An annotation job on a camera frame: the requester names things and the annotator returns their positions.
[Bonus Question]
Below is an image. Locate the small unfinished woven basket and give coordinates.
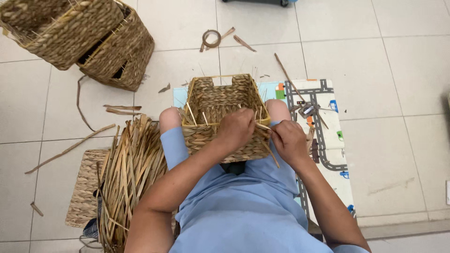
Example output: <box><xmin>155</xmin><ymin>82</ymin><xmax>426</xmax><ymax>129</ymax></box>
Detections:
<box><xmin>181</xmin><ymin>73</ymin><xmax>272</xmax><ymax>164</ymax></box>

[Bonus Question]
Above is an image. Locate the dried reed weaving strand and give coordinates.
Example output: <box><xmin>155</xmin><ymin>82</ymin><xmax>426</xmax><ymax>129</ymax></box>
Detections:
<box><xmin>255</xmin><ymin>123</ymin><xmax>281</xmax><ymax>169</ymax></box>

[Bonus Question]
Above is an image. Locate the woven basket with handle holes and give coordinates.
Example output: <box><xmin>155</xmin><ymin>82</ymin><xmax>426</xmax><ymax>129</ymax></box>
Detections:
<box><xmin>76</xmin><ymin>1</ymin><xmax>155</xmax><ymax>92</ymax></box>

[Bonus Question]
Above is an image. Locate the person's leg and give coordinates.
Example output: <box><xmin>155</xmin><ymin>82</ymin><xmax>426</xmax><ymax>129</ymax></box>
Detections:
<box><xmin>265</xmin><ymin>99</ymin><xmax>292</xmax><ymax>123</ymax></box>
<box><xmin>159</xmin><ymin>107</ymin><xmax>184</xmax><ymax>135</ymax></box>

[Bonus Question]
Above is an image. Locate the large woven seagrass basket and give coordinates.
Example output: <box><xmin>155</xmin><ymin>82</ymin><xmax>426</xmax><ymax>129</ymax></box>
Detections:
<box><xmin>0</xmin><ymin>0</ymin><xmax>124</xmax><ymax>71</ymax></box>

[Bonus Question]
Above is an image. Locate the flat woven seagrass mat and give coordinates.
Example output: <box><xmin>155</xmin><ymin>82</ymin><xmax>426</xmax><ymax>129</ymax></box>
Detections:
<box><xmin>65</xmin><ymin>149</ymin><xmax>110</xmax><ymax>228</ymax></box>

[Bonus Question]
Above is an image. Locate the small metal cutting tool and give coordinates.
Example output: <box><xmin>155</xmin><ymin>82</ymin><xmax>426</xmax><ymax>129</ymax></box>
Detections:
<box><xmin>297</xmin><ymin>102</ymin><xmax>319</xmax><ymax>119</ymax></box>

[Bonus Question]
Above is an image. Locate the person's right hand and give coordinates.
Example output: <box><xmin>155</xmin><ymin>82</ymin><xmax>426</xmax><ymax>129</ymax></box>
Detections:
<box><xmin>270</xmin><ymin>120</ymin><xmax>313</xmax><ymax>168</ymax></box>

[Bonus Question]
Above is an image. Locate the pile of dried reed strips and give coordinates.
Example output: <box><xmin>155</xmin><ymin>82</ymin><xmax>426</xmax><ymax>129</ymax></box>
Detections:
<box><xmin>96</xmin><ymin>114</ymin><xmax>169</xmax><ymax>253</ymax></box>

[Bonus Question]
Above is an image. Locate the long thin reed stalk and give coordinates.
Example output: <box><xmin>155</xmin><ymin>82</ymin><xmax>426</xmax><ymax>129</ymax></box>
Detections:
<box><xmin>274</xmin><ymin>53</ymin><xmax>330</xmax><ymax>130</ymax></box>

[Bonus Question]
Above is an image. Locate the person's left hand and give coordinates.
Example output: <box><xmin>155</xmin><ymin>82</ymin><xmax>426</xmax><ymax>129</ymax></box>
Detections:
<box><xmin>216</xmin><ymin>108</ymin><xmax>259</xmax><ymax>150</ymax></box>

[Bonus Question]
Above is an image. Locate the person's right leg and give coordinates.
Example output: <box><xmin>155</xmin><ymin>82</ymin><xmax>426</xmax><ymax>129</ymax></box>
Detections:
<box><xmin>265</xmin><ymin>99</ymin><xmax>292</xmax><ymax>123</ymax></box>

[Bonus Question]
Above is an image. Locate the dark wheeled object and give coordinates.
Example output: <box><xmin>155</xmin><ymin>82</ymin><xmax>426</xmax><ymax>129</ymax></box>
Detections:
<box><xmin>221</xmin><ymin>0</ymin><xmax>299</xmax><ymax>7</ymax></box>

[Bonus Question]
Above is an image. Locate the dark patterned cloth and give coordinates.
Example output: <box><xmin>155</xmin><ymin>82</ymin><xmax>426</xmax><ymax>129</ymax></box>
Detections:
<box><xmin>82</xmin><ymin>190</ymin><xmax>104</xmax><ymax>240</ymax></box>

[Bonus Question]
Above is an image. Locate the road print play mat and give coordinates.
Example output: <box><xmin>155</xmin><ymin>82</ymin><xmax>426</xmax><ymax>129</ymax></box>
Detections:
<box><xmin>173</xmin><ymin>79</ymin><xmax>356</xmax><ymax>225</ymax></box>

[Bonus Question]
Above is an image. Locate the long straight dried reed strip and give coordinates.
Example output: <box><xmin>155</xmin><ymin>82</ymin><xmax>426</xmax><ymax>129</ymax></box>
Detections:
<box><xmin>25</xmin><ymin>123</ymin><xmax>116</xmax><ymax>175</ymax></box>

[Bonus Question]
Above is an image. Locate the person's light blue clothing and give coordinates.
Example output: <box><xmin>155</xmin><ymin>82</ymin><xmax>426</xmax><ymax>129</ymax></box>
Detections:
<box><xmin>160</xmin><ymin>121</ymin><xmax>370</xmax><ymax>253</ymax></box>

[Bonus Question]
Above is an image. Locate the person's left leg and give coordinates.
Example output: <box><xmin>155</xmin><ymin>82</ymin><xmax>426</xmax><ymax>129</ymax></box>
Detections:
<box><xmin>159</xmin><ymin>107</ymin><xmax>184</xmax><ymax>135</ymax></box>

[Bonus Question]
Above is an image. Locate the brown tape roll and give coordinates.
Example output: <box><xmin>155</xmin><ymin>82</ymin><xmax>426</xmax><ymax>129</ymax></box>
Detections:
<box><xmin>202</xmin><ymin>30</ymin><xmax>222</xmax><ymax>48</ymax></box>

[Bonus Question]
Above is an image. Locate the curved thin reed strip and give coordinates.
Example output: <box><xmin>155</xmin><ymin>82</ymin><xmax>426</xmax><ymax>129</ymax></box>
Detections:
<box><xmin>76</xmin><ymin>75</ymin><xmax>96</xmax><ymax>132</ymax></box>

